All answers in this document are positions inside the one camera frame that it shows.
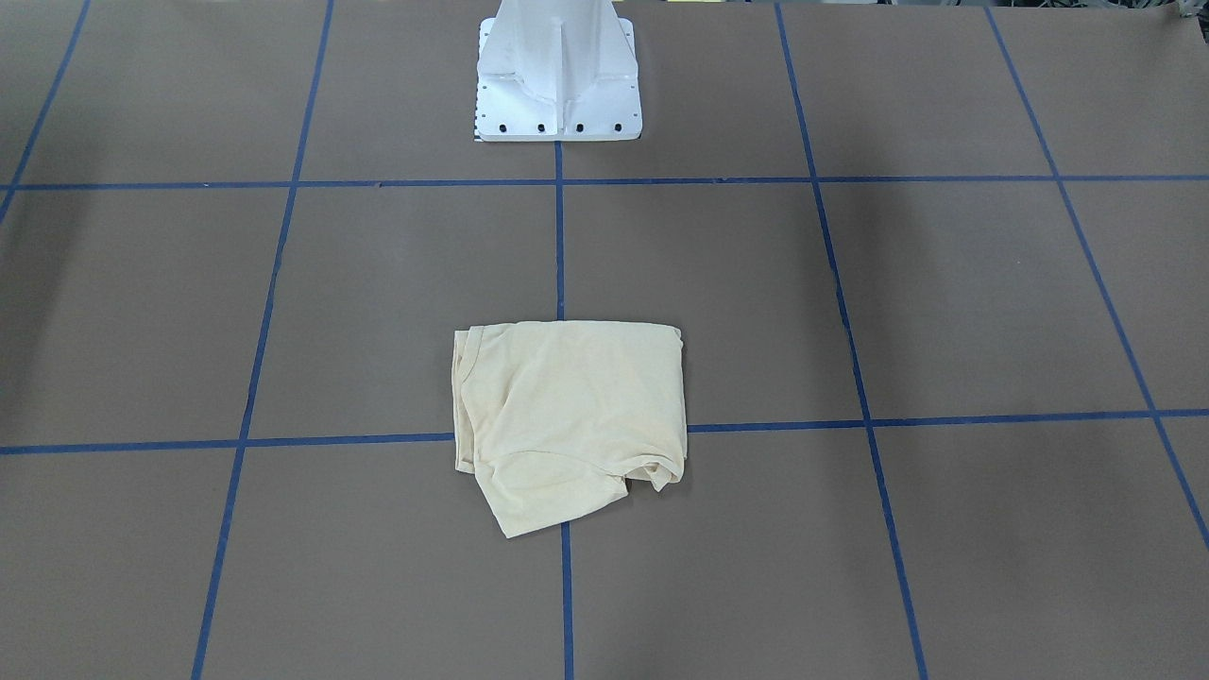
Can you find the beige long-sleeve printed shirt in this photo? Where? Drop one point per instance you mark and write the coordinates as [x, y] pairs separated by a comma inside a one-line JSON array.
[[555, 419]]

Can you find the white central mounting column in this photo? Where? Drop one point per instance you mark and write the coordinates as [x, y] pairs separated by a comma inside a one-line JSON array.
[[557, 71]]

